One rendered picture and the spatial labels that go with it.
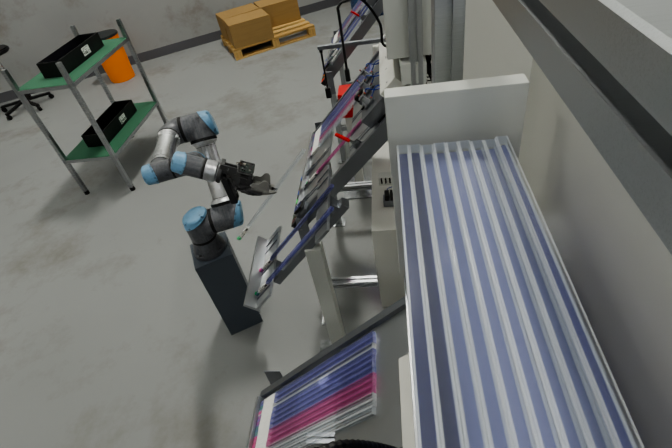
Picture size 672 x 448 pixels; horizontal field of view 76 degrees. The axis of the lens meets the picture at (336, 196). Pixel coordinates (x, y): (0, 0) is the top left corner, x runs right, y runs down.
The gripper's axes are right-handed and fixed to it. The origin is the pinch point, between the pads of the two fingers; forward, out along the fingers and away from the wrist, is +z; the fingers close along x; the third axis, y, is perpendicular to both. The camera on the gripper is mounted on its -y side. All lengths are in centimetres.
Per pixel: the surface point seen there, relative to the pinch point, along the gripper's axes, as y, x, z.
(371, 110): 32.3, 18.5, 26.4
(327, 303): -39, -14, 33
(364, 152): 16.9, 14.8, 29.4
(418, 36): 64, 9, 28
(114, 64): -192, 392, -204
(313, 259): -15.2, -14.0, 20.2
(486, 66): 62, 12, 54
